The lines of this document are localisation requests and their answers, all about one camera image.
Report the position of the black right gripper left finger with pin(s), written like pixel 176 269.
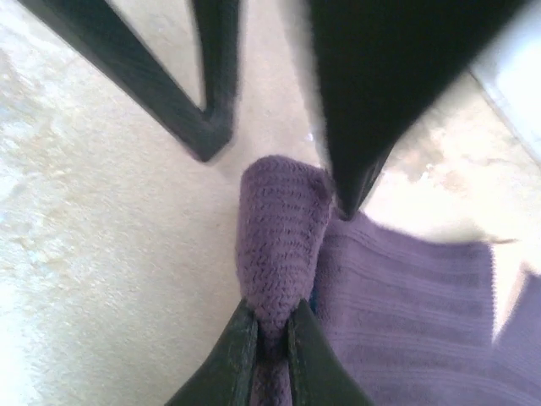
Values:
pixel 224 363

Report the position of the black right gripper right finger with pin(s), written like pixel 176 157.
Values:
pixel 317 363

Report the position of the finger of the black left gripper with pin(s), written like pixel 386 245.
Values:
pixel 393 76
pixel 198 122

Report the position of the purple striped sock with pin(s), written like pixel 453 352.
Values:
pixel 401 296

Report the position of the white fabric organizer box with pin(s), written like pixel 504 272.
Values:
pixel 515 93

